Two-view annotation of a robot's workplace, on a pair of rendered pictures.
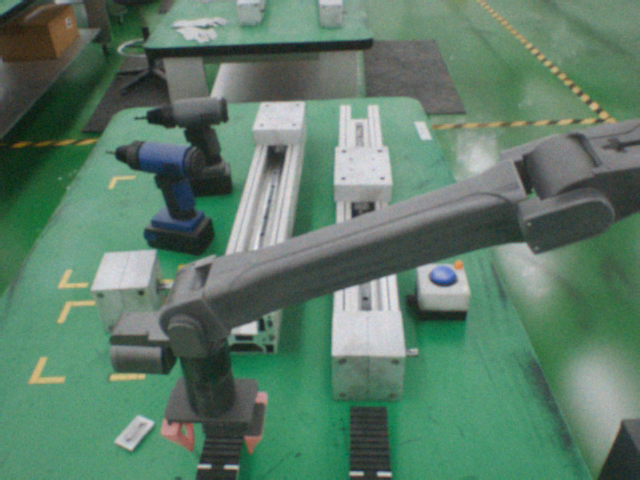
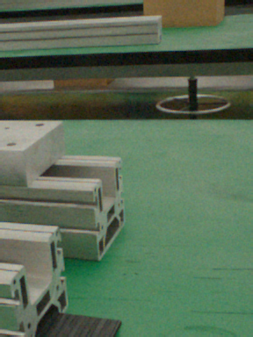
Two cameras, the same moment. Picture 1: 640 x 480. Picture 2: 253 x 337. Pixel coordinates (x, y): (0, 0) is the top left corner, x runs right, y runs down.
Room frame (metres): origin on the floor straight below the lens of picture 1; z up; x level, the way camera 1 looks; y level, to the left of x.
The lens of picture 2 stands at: (1.62, -0.53, 1.09)
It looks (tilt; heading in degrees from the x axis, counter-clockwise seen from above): 24 degrees down; 107
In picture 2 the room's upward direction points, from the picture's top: 5 degrees counter-clockwise
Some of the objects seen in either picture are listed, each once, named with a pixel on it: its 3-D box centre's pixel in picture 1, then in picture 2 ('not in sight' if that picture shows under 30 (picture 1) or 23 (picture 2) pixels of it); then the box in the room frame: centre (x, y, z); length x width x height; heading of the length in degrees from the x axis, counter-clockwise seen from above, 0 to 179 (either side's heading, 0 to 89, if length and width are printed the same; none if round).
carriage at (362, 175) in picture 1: (362, 178); not in sight; (1.05, -0.09, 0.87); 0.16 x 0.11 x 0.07; 176
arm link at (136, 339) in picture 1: (163, 332); not in sight; (0.47, 0.17, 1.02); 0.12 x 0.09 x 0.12; 85
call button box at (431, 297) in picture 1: (436, 291); not in sight; (0.76, -0.20, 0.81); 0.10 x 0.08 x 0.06; 86
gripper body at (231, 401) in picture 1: (210, 388); not in sight; (0.47, 0.13, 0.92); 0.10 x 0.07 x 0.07; 86
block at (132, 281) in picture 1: (138, 290); not in sight; (0.77, 0.31, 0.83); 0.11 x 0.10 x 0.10; 93
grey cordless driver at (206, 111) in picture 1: (187, 147); not in sight; (1.18, 0.28, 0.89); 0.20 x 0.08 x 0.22; 98
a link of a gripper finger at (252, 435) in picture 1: (238, 426); not in sight; (0.47, 0.11, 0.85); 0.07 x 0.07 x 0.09; 86
